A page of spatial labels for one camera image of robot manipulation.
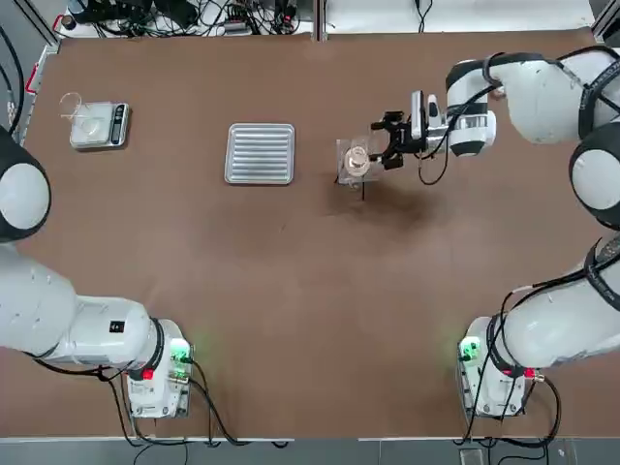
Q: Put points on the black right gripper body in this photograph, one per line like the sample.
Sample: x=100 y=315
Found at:
x=403 y=140

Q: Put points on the small glass beaker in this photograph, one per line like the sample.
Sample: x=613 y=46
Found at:
x=357 y=156

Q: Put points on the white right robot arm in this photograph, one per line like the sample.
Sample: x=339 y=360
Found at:
x=547 y=97

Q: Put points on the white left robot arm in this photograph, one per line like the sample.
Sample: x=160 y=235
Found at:
x=29 y=310

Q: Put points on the ribbed metal tray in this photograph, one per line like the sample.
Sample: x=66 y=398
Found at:
x=260 y=154

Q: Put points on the silver digital scale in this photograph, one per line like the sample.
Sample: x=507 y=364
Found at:
x=99 y=126

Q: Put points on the dark tape roll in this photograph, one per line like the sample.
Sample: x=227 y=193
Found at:
x=65 y=22

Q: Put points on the aluminium profile post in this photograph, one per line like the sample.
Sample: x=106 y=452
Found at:
x=319 y=19

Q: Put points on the aluminium corner post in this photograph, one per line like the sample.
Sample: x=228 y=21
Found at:
x=605 y=21
x=46 y=24

